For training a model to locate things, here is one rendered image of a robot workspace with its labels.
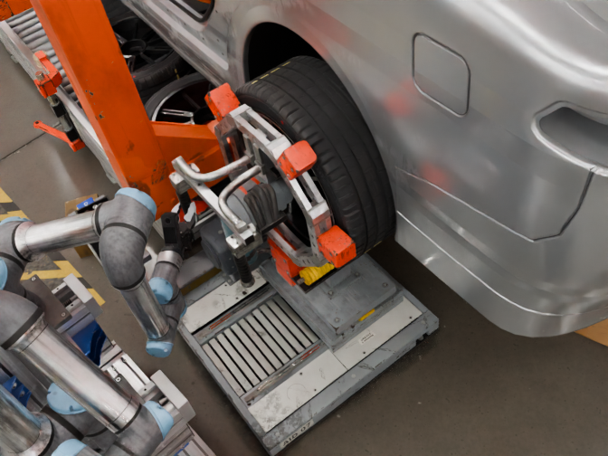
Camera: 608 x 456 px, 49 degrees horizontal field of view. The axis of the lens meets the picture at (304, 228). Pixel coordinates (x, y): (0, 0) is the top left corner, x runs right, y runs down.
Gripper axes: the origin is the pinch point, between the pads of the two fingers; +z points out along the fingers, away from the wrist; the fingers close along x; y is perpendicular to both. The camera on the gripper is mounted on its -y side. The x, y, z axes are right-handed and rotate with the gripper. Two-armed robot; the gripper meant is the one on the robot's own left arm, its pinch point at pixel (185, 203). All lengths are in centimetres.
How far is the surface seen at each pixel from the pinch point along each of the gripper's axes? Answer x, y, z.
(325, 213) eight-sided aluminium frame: 49, -13, -14
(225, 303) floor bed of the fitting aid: -6, 75, 10
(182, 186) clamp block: 1.8, -9.7, -1.6
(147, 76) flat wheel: -58, 33, 109
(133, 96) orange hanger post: -18.3, -23.7, 24.9
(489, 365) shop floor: 102, 82, -6
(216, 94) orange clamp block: 12.5, -28.8, 19.3
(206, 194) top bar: 13.0, -15.1, -9.3
